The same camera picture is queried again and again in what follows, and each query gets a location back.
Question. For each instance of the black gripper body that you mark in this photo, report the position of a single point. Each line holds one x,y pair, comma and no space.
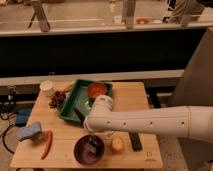
79,114

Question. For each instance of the grey brush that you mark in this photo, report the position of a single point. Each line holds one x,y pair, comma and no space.
92,145

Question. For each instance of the purple bowl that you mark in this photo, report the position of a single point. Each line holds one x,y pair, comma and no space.
83,156

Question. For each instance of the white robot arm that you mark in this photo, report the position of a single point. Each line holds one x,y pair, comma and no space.
192,122

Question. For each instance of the green plastic tray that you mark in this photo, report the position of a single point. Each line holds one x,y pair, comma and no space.
77,99

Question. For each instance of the dark grapes bunch toy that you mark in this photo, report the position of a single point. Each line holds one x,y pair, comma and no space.
57,99

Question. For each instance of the yellow banana toy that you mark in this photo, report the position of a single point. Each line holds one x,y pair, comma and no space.
68,88

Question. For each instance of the red chili pepper toy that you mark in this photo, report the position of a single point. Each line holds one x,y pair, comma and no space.
48,144

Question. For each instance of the white cup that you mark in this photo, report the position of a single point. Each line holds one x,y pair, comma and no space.
47,88

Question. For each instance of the wooden table board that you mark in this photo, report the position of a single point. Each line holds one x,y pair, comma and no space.
65,135

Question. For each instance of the yellow apple toy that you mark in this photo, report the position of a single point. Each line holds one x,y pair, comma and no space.
117,145

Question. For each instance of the blue sponge cloth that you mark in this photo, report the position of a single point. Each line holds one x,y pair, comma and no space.
30,131

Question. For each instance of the blue box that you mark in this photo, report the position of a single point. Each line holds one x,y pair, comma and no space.
22,116

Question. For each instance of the black rectangular block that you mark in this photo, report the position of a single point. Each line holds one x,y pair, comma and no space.
135,141

